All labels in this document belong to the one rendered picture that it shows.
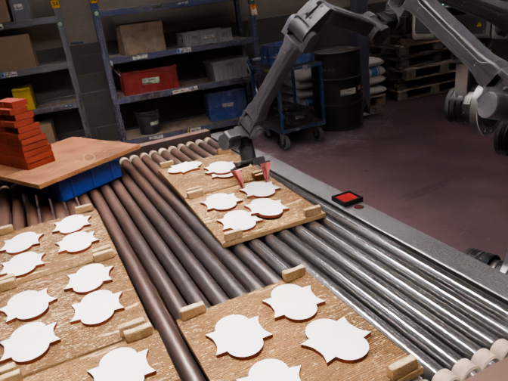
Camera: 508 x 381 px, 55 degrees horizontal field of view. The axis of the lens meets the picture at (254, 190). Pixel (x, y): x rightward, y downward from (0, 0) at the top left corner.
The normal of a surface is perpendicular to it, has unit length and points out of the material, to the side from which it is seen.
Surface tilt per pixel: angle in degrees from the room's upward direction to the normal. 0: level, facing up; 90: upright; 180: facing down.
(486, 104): 72
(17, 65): 90
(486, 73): 87
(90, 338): 0
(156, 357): 0
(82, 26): 90
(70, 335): 0
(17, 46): 90
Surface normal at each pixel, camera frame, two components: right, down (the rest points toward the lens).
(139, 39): 0.36, 0.32
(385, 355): -0.11, -0.92
